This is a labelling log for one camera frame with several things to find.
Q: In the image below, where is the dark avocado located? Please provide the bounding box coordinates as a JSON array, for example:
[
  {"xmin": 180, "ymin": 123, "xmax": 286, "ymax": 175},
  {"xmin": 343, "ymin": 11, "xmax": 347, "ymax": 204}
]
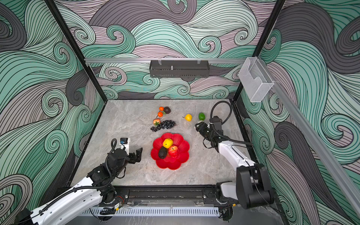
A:
[{"xmin": 158, "ymin": 147, "xmax": 168, "ymax": 159}]

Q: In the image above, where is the large yellow lemon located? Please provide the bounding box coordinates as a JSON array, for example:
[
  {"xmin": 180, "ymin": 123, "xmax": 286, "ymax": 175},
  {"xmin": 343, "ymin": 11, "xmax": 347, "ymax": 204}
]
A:
[{"xmin": 163, "ymin": 138, "xmax": 173, "ymax": 149}]

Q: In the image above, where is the red apple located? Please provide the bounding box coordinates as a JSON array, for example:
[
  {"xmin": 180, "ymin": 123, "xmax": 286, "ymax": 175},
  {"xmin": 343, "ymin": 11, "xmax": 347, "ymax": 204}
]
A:
[{"xmin": 168, "ymin": 145, "xmax": 179, "ymax": 158}]

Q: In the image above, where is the red flower-shaped fruit bowl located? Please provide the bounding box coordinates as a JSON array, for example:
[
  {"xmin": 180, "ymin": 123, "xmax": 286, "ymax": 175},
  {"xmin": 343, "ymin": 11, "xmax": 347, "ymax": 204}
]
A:
[{"xmin": 151, "ymin": 133, "xmax": 190, "ymax": 170}]

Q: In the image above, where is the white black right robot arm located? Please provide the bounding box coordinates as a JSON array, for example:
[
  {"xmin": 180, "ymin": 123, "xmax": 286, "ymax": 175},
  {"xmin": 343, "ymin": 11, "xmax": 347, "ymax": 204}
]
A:
[{"xmin": 195, "ymin": 122, "xmax": 274, "ymax": 209}]

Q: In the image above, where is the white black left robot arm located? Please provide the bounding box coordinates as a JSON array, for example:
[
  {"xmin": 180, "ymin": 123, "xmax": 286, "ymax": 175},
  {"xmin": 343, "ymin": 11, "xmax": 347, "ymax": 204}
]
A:
[{"xmin": 14, "ymin": 148, "xmax": 143, "ymax": 225}]

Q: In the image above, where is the small wrinkled yellow fruit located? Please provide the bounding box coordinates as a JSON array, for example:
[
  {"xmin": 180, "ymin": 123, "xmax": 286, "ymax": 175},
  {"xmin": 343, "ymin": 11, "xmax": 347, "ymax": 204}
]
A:
[{"xmin": 184, "ymin": 114, "xmax": 193, "ymax": 122}]

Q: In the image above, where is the small peach fruit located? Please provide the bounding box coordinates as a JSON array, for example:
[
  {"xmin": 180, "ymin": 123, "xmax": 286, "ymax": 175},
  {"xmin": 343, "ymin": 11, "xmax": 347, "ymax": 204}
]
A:
[{"xmin": 153, "ymin": 119, "xmax": 161, "ymax": 126}]

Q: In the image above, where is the dark brown passion fruit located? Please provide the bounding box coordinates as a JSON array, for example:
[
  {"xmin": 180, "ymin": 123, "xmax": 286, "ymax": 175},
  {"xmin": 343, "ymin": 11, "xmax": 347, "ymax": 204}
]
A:
[{"xmin": 163, "ymin": 107, "xmax": 171, "ymax": 114}]

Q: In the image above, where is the green lime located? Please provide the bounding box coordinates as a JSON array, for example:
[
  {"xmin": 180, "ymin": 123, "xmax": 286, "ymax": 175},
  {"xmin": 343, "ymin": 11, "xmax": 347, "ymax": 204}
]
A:
[{"xmin": 198, "ymin": 112, "xmax": 206, "ymax": 121}]

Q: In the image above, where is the dark purple grape bunch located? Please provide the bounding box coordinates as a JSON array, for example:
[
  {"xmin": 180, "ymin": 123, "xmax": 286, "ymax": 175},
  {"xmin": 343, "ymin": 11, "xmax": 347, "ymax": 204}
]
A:
[{"xmin": 150, "ymin": 120, "xmax": 176, "ymax": 132}]

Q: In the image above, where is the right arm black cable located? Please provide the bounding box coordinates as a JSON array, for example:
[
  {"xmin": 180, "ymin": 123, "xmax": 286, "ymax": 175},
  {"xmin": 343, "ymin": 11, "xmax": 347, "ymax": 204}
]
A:
[{"xmin": 210, "ymin": 101, "xmax": 254, "ymax": 147}]

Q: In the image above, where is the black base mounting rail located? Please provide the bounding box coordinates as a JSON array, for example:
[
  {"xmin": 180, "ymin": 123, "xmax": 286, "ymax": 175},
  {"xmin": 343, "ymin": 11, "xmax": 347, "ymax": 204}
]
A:
[{"xmin": 56, "ymin": 185, "xmax": 271, "ymax": 206}]

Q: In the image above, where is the clear plastic wall bin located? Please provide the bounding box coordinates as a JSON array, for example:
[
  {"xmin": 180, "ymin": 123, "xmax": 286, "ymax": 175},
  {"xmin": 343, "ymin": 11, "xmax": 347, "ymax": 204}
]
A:
[{"xmin": 238, "ymin": 57, "xmax": 274, "ymax": 103}]

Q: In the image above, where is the white slotted cable duct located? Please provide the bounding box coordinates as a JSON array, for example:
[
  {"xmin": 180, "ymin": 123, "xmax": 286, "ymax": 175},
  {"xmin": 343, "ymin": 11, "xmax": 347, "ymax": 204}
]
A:
[{"xmin": 79, "ymin": 206, "xmax": 220, "ymax": 217}]

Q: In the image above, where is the black perforated wall tray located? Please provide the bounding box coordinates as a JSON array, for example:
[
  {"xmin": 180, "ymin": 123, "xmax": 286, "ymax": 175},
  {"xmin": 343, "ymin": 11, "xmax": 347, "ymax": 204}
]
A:
[{"xmin": 149, "ymin": 61, "xmax": 210, "ymax": 79}]

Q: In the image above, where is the aluminium wall rail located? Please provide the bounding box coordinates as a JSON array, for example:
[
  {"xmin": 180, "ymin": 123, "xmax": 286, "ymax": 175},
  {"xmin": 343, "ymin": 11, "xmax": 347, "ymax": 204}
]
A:
[{"xmin": 84, "ymin": 57, "xmax": 246, "ymax": 64}]

